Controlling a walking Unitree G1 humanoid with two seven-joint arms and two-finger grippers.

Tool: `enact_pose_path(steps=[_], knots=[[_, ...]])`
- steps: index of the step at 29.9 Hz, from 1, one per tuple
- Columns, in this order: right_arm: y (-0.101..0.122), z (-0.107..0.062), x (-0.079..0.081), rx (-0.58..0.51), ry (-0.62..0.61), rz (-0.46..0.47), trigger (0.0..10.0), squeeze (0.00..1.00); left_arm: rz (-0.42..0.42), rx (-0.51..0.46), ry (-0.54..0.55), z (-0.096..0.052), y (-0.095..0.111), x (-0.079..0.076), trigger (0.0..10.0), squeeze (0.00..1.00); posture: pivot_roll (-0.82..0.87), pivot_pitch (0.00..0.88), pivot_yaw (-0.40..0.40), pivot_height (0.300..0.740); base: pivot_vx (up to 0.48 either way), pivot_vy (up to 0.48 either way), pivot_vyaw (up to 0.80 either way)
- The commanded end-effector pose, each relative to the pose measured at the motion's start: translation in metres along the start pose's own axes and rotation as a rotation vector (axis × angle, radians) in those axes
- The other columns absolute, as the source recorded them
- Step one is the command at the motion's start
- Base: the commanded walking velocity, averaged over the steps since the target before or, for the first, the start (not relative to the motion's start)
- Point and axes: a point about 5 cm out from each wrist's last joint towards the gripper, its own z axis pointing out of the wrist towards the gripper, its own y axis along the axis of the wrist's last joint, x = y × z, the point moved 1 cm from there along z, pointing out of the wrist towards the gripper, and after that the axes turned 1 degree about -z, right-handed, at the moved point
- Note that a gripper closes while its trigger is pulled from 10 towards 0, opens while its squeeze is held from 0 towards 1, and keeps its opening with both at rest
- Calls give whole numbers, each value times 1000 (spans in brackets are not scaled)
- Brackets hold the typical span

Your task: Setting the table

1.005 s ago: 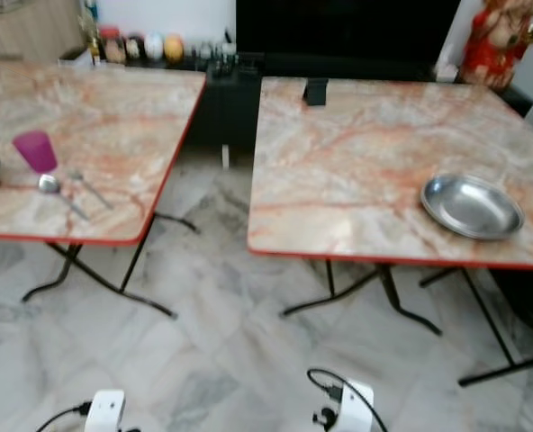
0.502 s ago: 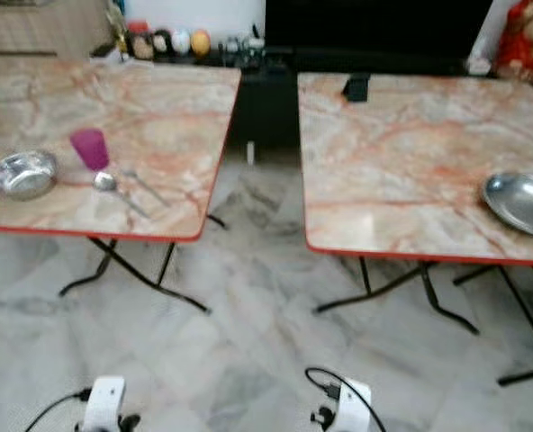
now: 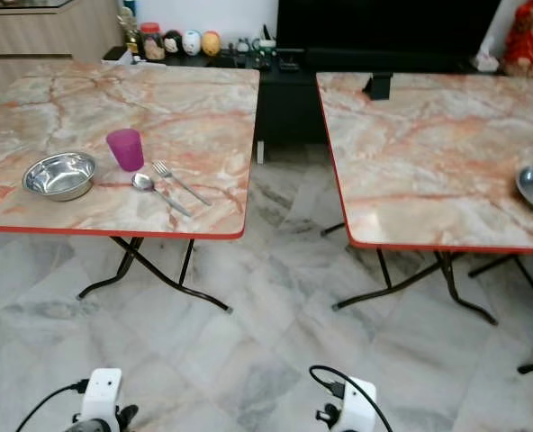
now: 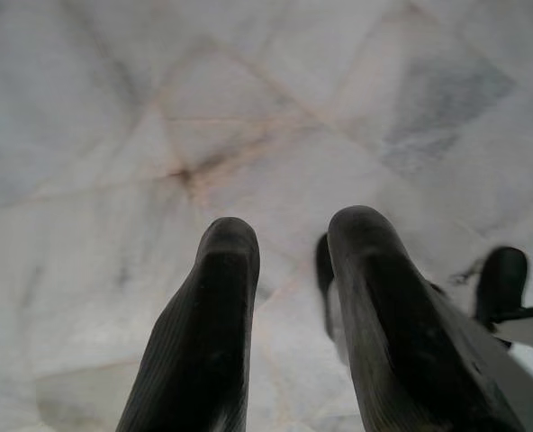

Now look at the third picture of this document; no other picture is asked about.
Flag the gold trophy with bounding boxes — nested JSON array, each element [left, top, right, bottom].
[[118, 0, 142, 63]]

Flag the black television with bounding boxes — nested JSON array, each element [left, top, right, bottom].
[[276, 0, 504, 53]]

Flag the small black object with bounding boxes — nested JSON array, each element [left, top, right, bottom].
[[362, 71, 396, 101]]

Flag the black and white figurine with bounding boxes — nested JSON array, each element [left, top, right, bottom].
[[163, 30, 184, 57]]

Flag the light wooden cabinet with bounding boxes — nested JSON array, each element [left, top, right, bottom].
[[0, 0, 126, 101]]

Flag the stainless steel bowl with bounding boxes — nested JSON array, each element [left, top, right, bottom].
[[22, 150, 99, 203]]

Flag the stainless steel fork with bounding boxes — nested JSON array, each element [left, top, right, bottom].
[[151, 159, 213, 207]]

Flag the stainless steel spoon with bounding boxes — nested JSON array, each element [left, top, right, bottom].
[[131, 172, 194, 219]]

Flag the yellow egg figurine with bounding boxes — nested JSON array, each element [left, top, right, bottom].
[[201, 31, 222, 58]]

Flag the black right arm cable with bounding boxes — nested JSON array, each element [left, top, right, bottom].
[[308, 364, 394, 432]]

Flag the red plush toy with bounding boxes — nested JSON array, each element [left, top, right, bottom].
[[501, 0, 533, 81]]

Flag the red-lidded clear jar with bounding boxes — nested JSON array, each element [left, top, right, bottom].
[[140, 22, 166, 62]]

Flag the white egg figurine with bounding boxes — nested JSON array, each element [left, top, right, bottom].
[[182, 30, 203, 57]]

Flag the black metal table legs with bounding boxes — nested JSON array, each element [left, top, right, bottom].
[[77, 235, 234, 314], [320, 220, 533, 326]]

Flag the purple plastic cup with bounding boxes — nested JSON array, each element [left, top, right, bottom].
[[105, 128, 146, 173]]

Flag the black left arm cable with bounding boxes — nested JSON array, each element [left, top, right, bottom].
[[16, 379, 93, 432]]

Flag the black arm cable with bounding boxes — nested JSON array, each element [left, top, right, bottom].
[[308, 364, 394, 432], [16, 379, 93, 432]]

